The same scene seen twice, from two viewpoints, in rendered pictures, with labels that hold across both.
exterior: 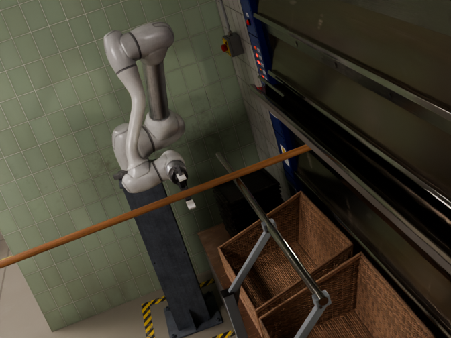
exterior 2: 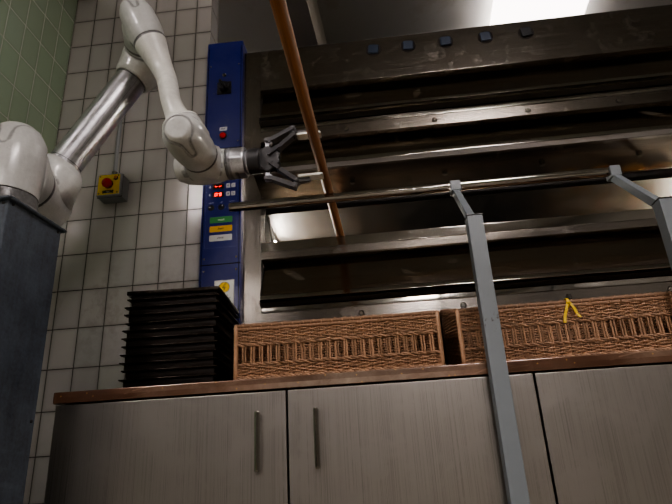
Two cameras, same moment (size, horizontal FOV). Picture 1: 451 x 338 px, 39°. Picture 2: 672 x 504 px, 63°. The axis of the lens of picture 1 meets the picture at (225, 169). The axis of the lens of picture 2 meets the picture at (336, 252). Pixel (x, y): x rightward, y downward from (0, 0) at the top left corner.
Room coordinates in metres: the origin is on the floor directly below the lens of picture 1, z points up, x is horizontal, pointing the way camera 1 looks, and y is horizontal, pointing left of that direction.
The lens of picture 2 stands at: (2.01, 1.50, 0.36)
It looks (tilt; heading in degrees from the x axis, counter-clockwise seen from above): 21 degrees up; 283
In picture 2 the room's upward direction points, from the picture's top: 3 degrees counter-clockwise
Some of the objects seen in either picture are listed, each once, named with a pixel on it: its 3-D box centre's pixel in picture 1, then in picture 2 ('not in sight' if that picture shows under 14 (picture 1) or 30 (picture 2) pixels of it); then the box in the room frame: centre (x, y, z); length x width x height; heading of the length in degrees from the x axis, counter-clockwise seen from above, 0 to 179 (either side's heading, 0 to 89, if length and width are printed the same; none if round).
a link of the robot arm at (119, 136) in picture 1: (129, 144); (13, 163); (3.12, 0.44, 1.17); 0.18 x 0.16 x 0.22; 113
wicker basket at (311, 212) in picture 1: (284, 259); (341, 341); (2.37, -0.13, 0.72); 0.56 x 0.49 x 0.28; 9
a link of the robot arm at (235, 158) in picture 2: (176, 172); (239, 163); (2.57, 0.21, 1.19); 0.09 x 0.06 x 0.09; 98
